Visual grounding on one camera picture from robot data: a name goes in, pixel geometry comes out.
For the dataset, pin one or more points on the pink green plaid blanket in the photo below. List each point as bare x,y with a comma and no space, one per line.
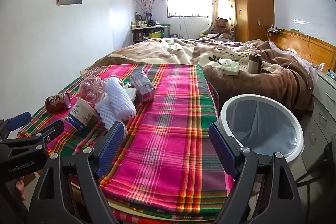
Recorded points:
170,134

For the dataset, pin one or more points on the wooden bed headboard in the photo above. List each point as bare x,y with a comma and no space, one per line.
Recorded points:
302,43

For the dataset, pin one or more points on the grey drawer nightstand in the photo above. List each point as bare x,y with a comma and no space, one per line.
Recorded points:
323,108

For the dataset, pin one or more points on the wooden wardrobe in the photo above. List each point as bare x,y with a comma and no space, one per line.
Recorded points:
252,8

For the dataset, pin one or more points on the power strip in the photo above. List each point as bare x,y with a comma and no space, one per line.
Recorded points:
274,29

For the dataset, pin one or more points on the yellow green box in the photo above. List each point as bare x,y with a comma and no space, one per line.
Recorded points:
155,35

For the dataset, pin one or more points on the blue photo frame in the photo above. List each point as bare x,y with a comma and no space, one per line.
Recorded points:
148,16

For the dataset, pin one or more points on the lilac bed sheet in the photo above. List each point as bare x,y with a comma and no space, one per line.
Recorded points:
313,66

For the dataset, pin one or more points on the green white tissue pack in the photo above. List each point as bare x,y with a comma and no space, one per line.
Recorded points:
229,67

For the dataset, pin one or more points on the decorative branches in vase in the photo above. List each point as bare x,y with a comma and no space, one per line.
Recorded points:
147,7

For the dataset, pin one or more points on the cartoon face packet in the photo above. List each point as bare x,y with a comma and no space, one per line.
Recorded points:
55,104

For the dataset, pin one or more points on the white foam net sleeve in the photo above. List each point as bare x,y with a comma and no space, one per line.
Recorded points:
118,100

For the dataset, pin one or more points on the clear plastic bottle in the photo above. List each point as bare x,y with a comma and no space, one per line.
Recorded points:
92,88

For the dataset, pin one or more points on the beige wall socket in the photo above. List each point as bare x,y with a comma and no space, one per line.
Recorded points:
85,71

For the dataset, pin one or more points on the bright window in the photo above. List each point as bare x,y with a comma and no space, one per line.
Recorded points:
187,5

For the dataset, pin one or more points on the steel thermos mug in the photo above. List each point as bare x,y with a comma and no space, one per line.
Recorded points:
254,64

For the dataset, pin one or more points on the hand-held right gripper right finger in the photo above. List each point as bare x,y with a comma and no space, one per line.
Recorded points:
223,150

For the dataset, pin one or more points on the brown beige fleece blanket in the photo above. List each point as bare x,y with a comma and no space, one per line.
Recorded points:
262,87

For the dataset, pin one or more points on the pale purple printed carton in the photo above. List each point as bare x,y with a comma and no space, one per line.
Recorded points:
144,90

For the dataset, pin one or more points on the black phone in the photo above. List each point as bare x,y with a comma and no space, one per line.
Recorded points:
266,71

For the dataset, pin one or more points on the person's left hand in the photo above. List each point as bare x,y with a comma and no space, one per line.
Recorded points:
20,186

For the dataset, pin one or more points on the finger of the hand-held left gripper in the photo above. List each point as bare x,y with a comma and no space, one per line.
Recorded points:
19,119
52,129

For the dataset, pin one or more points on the cluttered side shelf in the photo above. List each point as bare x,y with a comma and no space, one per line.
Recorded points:
139,35

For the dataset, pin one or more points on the white round trash bin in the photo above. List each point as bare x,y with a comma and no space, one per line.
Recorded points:
296,150

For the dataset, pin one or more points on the white blue paper cup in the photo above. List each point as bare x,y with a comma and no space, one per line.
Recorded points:
78,115

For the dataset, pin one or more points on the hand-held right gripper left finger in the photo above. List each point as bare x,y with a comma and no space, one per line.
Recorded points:
111,145

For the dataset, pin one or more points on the brown teddy bear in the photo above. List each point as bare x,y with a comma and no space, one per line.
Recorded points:
220,27

